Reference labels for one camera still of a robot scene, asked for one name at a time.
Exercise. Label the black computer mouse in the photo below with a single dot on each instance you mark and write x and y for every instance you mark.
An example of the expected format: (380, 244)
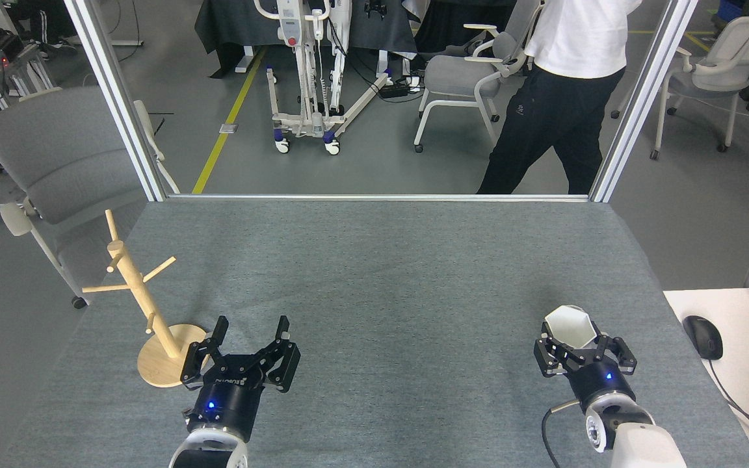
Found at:
(703, 337)

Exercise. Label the grey floor plate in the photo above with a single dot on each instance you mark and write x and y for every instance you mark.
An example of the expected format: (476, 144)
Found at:
(228, 128)

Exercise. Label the grey office chair with armrests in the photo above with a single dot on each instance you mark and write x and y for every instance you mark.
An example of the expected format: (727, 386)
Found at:
(459, 75)

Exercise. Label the white hexagonal cup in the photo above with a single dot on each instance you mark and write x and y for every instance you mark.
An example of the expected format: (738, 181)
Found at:
(569, 325)

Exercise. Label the silver frame crossbar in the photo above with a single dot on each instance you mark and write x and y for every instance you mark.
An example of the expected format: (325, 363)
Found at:
(374, 197)

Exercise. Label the silver frame post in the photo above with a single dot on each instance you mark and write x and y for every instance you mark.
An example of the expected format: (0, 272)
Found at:
(641, 104)
(118, 104)

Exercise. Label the white stand on wheels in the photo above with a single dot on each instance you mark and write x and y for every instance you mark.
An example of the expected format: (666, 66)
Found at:
(300, 97)

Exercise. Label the black draped table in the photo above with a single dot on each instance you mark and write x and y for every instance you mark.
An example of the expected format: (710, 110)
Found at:
(231, 26)

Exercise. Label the wooden cup rack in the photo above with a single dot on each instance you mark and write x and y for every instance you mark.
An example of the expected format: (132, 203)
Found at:
(153, 361)

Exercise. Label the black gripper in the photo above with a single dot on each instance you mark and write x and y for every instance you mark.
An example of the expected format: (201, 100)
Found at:
(228, 403)
(599, 380)

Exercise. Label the large grey fabric chair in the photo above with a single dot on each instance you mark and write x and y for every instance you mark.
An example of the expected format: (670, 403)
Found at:
(62, 149)

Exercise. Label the person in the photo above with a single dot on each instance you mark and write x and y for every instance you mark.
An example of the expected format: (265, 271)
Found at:
(569, 104)

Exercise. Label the white mesh back chair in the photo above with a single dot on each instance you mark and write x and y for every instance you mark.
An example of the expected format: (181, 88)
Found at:
(738, 45)

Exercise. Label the black power strip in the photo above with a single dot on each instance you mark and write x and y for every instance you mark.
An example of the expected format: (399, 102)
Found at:
(394, 90)

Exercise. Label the metal equipment cart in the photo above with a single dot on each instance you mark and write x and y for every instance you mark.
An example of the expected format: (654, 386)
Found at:
(13, 68)

